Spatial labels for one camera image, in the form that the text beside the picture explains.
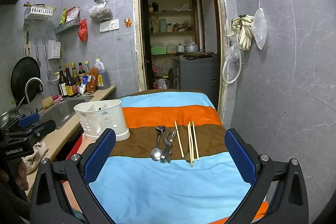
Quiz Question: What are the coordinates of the steel utensil dark handle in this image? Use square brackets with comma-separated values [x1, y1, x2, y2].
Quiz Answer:
[155, 125, 167, 163]

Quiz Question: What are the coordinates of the wooden chopstick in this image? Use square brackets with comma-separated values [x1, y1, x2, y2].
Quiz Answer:
[174, 120, 185, 158]
[186, 123, 193, 167]
[188, 122, 194, 166]
[192, 121, 199, 161]

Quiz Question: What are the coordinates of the steel spoon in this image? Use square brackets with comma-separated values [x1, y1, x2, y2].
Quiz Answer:
[150, 133, 162, 161]

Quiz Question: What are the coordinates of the person left hand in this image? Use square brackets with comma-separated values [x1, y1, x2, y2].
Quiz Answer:
[15, 159, 29, 191]

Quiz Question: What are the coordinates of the beige rag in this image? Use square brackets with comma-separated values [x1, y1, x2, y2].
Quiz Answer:
[23, 141, 50, 175]

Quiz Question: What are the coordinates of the yellow sponge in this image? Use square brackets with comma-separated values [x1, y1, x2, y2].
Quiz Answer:
[42, 96, 54, 109]

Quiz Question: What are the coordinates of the stainless steel sink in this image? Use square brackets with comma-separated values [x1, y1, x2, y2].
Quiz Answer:
[38, 96, 93, 129]

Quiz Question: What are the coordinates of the chrome faucet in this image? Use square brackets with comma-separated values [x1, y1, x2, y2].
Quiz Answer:
[25, 77, 45, 114]

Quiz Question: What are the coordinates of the mesh strainer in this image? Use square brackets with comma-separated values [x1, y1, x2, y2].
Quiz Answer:
[43, 43, 58, 86]

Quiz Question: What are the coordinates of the black frying pan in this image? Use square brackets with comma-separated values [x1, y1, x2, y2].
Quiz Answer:
[10, 57, 41, 106]

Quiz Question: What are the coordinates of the dark soy sauce bottle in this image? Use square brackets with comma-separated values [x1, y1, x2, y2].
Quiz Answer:
[58, 66, 68, 98]

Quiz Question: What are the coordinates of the blue white packet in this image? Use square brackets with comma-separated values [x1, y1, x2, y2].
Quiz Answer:
[78, 75, 89, 95]

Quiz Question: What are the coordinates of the white plastic utensil holder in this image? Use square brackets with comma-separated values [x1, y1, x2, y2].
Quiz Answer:
[73, 99, 130, 141]

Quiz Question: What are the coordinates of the orange spice bag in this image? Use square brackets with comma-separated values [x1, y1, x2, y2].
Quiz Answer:
[86, 67, 98, 94]

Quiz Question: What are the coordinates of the large oil jug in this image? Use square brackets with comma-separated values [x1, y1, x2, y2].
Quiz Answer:
[94, 58, 110, 90]

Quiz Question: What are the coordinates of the red plastic bag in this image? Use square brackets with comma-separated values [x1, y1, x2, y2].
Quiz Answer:
[78, 19, 88, 42]

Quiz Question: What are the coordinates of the striped blue orange brown cloth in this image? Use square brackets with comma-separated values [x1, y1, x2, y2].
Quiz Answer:
[61, 90, 269, 224]

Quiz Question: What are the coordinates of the hanging clear food bag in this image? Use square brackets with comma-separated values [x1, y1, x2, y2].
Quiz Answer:
[88, 0, 112, 21]

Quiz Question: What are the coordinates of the green box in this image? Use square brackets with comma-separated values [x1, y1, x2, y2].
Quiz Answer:
[151, 46, 167, 55]

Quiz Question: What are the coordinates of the grey washing machine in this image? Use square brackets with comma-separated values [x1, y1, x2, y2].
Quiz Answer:
[172, 55, 219, 108]

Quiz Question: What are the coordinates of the metal pot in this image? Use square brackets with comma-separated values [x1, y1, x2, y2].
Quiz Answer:
[184, 43, 199, 53]

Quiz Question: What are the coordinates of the white mesh bag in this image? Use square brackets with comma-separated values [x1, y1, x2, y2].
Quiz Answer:
[252, 0, 268, 50]

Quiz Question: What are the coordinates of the white wall box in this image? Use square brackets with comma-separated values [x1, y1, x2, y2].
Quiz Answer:
[47, 40, 61, 59]

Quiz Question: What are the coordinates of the white wall basket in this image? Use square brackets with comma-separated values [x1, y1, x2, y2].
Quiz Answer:
[23, 3, 57, 20]

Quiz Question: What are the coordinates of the grey wall shelf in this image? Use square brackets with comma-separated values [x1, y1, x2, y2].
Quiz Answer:
[55, 16, 80, 34]

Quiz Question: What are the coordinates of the white wall socket panel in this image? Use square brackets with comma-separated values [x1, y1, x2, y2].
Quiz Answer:
[100, 19, 120, 33]

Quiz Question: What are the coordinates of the orange wall plug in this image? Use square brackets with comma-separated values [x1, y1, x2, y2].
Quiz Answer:
[124, 18, 132, 27]

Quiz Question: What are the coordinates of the white hose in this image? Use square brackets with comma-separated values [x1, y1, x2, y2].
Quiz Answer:
[221, 25, 243, 85]

